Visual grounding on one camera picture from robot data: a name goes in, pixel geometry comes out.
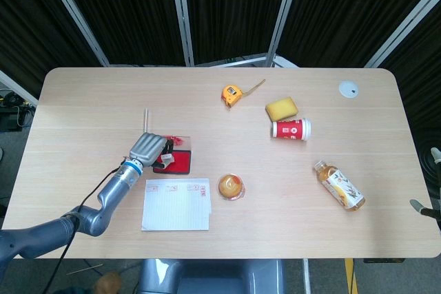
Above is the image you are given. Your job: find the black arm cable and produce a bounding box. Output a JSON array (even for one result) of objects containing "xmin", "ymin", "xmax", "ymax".
[{"xmin": 51, "ymin": 166, "xmax": 125, "ymax": 294}]

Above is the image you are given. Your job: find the black floor equipment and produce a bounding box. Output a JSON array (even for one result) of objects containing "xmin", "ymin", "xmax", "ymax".
[{"xmin": 0, "ymin": 89, "xmax": 35, "ymax": 133}]

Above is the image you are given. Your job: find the red ink pad clear lid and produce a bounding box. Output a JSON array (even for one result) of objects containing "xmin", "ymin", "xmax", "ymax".
[{"xmin": 152, "ymin": 134, "xmax": 192, "ymax": 175}]

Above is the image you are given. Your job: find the black pleated partition panel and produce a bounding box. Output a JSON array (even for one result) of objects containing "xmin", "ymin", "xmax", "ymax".
[
  {"xmin": 275, "ymin": 0, "xmax": 441, "ymax": 67},
  {"xmin": 54, "ymin": 0, "xmax": 189, "ymax": 67},
  {"xmin": 182, "ymin": 0, "xmax": 294, "ymax": 64},
  {"xmin": 0, "ymin": 0, "xmax": 104, "ymax": 97},
  {"xmin": 378, "ymin": 8, "xmax": 441, "ymax": 143}
]

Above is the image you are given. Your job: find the red paper cup white lid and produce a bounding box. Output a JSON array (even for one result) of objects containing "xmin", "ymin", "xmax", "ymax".
[{"xmin": 270, "ymin": 118, "xmax": 314, "ymax": 142}]

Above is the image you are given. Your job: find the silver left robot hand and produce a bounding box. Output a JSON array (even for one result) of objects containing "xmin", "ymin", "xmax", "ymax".
[{"xmin": 128, "ymin": 132, "xmax": 175, "ymax": 171}]

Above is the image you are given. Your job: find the yellow tape measure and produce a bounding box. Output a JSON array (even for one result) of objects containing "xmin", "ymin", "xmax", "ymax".
[{"xmin": 220, "ymin": 78, "xmax": 267, "ymax": 108}]

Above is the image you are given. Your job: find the orange fruit jelly cup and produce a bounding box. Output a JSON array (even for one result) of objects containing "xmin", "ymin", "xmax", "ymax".
[{"xmin": 216, "ymin": 173, "xmax": 247, "ymax": 202}]

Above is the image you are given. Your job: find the tea bottle with label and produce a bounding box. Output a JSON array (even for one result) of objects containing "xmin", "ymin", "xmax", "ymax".
[{"xmin": 312, "ymin": 160, "xmax": 366, "ymax": 212}]

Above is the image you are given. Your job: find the yellow table leg strip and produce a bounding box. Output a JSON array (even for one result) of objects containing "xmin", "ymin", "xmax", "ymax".
[{"xmin": 344, "ymin": 258, "xmax": 356, "ymax": 294}]

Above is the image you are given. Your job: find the thin wooden stick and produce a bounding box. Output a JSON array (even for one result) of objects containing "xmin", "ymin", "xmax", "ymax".
[{"xmin": 67, "ymin": 263, "xmax": 104, "ymax": 276}]

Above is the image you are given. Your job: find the brown leather shoe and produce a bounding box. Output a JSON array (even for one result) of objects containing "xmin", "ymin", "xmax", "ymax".
[{"xmin": 94, "ymin": 271, "xmax": 122, "ymax": 294}]

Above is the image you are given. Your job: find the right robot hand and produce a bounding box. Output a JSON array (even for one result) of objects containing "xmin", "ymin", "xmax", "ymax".
[{"xmin": 409, "ymin": 147, "xmax": 441, "ymax": 221}]

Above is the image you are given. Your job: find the yellow sponge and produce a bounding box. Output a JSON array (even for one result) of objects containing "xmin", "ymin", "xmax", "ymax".
[{"xmin": 265, "ymin": 96, "xmax": 299, "ymax": 120}]

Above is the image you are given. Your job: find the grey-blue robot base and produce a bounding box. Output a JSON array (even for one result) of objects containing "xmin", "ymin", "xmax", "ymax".
[{"xmin": 137, "ymin": 258, "xmax": 287, "ymax": 294}]

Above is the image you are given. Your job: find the lined paper notepad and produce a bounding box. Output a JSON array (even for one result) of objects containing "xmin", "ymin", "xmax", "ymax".
[{"xmin": 141, "ymin": 178, "xmax": 212, "ymax": 232}]

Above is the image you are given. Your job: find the white and red stamp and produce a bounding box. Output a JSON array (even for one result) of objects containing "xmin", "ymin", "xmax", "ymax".
[{"xmin": 155, "ymin": 153, "xmax": 175, "ymax": 170}]

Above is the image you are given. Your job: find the white partition base foot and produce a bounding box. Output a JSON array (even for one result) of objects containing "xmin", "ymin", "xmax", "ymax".
[{"xmin": 194, "ymin": 53, "xmax": 300, "ymax": 67}]

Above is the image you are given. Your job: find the white partition frame post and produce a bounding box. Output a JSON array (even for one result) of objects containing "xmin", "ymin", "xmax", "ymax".
[
  {"xmin": 365, "ymin": 0, "xmax": 441, "ymax": 67},
  {"xmin": 0, "ymin": 69, "xmax": 39, "ymax": 106},
  {"xmin": 167, "ymin": 0, "xmax": 196, "ymax": 67},
  {"xmin": 37, "ymin": 0, "xmax": 111, "ymax": 67},
  {"xmin": 265, "ymin": 0, "xmax": 304, "ymax": 67}
]

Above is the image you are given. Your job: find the white table leg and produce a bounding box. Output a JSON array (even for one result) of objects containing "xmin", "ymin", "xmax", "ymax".
[{"xmin": 302, "ymin": 258, "xmax": 311, "ymax": 294}]

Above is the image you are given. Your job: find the white round table grommet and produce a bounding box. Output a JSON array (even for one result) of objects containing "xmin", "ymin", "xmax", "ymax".
[{"xmin": 338, "ymin": 81, "xmax": 359, "ymax": 99}]

